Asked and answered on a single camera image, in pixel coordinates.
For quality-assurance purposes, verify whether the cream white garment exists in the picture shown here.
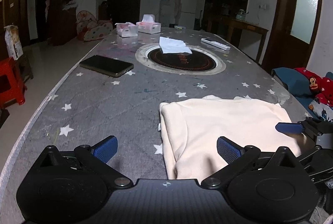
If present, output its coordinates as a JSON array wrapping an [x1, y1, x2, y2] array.
[[159, 95, 307, 182]]

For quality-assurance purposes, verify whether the red cartoon blanket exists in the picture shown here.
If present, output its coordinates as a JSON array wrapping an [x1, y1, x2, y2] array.
[[295, 68, 333, 107]]

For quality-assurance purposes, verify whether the black smartphone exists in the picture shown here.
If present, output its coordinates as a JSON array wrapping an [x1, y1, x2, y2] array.
[[79, 55, 134, 78]]

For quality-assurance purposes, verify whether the round black induction cooktop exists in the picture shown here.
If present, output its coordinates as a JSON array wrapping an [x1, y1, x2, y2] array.
[[147, 49, 216, 72]]

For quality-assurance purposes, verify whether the red plastic stool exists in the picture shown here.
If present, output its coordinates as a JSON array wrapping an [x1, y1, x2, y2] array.
[[1, 57, 27, 109]]

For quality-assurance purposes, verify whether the white remote control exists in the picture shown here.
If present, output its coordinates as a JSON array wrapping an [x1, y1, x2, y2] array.
[[201, 38, 230, 51]]

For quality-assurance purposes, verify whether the brown wooden side table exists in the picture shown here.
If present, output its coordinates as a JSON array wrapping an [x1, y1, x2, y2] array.
[[226, 19, 268, 64]]

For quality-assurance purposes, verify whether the soft tissue pack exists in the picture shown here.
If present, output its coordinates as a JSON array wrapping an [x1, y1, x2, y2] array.
[[116, 22, 138, 38]]

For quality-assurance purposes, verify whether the white folded cloth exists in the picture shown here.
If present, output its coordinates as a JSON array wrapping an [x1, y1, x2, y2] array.
[[159, 37, 192, 54]]

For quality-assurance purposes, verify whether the white paper bag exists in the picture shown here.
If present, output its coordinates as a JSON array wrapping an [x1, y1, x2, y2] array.
[[5, 25, 23, 60]]

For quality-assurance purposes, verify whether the white pink tissue box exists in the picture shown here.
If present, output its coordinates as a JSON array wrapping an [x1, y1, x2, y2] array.
[[136, 14, 162, 34]]

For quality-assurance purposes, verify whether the small green packet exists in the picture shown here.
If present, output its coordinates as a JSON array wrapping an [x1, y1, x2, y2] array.
[[174, 25, 186, 30]]

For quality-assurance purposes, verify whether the white refrigerator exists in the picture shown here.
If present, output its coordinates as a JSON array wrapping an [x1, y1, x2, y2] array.
[[177, 0, 197, 29]]

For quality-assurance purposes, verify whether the water dispenser with blue bottle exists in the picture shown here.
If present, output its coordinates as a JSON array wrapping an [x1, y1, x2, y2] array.
[[159, 0, 171, 27]]

